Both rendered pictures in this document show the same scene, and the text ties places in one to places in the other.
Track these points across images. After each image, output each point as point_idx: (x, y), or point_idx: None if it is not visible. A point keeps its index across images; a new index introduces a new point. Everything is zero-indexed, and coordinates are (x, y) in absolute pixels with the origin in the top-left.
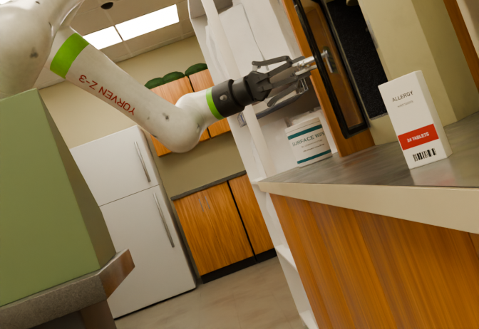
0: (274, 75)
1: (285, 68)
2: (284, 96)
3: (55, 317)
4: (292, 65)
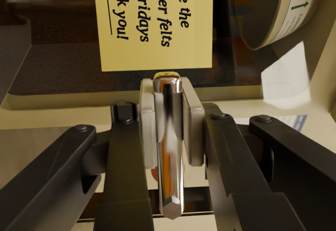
0: (223, 195)
1: (209, 169)
2: (1, 193)
3: None
4: (196, 165)
